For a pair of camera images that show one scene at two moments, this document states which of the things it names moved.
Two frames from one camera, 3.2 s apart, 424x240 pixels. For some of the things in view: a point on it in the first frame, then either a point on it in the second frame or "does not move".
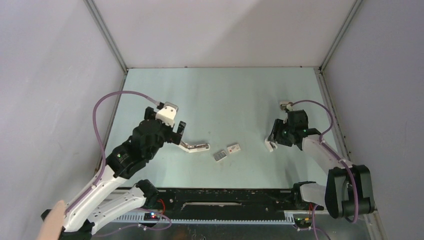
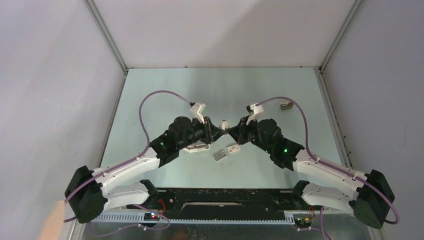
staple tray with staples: [219, 156] does not move
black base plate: [230, 201] does not move
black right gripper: [275, 134] → [238, 132]
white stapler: [194, 147] does not move
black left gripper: [177, 136] → [211, 132]
